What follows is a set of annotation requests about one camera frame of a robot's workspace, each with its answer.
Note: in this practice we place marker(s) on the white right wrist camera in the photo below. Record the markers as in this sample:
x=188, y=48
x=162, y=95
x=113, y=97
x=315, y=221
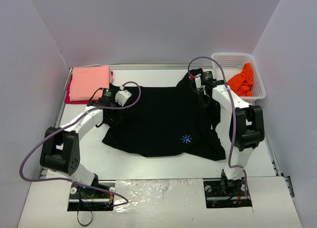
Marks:
x=195, y=83

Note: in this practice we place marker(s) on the folded red t-shirt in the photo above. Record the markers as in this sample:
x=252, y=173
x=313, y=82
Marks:
x=74, y=102

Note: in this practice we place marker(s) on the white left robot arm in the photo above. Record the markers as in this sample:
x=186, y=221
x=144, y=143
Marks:
x=61, y=153

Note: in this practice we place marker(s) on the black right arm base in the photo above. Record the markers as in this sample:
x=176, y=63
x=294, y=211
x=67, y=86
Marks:
x=217, y=198

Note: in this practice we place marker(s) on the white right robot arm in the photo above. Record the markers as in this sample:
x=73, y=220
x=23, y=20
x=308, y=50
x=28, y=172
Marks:
x=246, y=129

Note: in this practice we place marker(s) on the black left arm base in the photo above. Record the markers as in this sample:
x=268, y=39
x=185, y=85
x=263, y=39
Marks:
x=88, y=200

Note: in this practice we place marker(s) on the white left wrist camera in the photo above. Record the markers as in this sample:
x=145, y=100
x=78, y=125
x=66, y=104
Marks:
x=122, y=96

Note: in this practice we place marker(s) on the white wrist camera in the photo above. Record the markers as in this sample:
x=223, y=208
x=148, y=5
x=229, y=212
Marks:
x=122, y=96
x=195, y=83

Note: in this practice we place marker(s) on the black t-shirt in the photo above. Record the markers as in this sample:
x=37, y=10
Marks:
x=166, y=121

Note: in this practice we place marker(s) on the white plastic basket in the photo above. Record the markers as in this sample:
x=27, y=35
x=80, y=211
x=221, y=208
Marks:
x=232, y=64

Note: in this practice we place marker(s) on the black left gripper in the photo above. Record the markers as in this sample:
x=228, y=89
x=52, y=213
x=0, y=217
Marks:
x=109, y=116

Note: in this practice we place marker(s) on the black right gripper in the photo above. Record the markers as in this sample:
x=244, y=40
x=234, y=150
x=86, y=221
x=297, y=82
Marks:
x=198, y=89

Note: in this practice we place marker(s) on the orange t-shirt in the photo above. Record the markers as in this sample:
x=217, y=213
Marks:
x=243, y=82

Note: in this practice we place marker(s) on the folded pink t-shirt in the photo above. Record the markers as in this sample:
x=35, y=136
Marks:
x=89, y=84

